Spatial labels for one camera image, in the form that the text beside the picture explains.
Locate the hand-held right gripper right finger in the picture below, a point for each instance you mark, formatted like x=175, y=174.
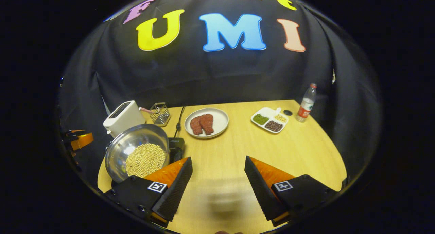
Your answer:
x=260, y=193

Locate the round white plate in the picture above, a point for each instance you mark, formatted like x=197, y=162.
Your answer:
x=221, y=120

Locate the pile of soybeans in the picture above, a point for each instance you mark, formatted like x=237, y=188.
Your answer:
x=146, y=161

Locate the pink striped straw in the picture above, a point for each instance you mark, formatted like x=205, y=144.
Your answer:
x=146, y=110

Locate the dark red beans portion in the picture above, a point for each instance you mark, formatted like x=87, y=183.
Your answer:
x=274, y=126

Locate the white divided dish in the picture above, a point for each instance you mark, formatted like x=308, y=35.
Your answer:
x=268, y=112

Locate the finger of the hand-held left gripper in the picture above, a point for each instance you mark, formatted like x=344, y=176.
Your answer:
x=83, y=141

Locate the stainless steel pot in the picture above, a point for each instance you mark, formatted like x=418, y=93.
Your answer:
x=132, y=138

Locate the pale beans portion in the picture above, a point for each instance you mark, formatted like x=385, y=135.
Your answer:
x=281, y=118

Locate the black table grommet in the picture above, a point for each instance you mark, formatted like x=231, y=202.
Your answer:
x=288, y=112

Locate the clear plastic water bottle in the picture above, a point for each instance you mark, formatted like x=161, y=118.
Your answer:
x=306, y=106

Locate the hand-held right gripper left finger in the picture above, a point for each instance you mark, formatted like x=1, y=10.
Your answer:
x=175, y=193

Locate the red meat piece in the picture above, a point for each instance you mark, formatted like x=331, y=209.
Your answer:
x=196, y=126
x=207, y=123

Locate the black backdrop cloth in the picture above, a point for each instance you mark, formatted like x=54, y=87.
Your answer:
x=221, y=74

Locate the black induction cooktop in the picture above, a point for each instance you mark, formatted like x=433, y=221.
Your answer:
x=176, y=143

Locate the green mung beans portion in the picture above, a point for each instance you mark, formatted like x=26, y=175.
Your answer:
x=260, y=119

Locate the white toaster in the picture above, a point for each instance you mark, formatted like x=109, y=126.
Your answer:
x=124, y=120

